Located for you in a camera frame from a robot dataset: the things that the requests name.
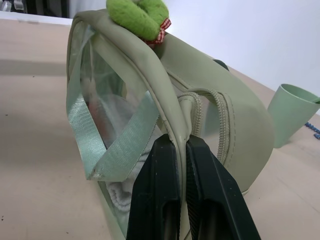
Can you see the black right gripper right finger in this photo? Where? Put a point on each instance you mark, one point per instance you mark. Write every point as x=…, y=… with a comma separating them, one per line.
x=217, y=200

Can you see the white folded towel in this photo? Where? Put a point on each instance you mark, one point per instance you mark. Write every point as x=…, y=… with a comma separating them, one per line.
x=120, y=195

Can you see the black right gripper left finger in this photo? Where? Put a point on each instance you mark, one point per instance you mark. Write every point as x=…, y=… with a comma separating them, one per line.
x=152, y=190

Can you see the green pouch with clear side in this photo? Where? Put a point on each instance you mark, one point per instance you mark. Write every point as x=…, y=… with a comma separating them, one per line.
x=225, y=105

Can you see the pale green plastic cup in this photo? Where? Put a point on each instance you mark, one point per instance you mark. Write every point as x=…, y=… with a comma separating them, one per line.
x=291, y=112

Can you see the dark green object behind pouch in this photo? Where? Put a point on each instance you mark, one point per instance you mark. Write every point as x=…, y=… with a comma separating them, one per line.
x=221, y=63

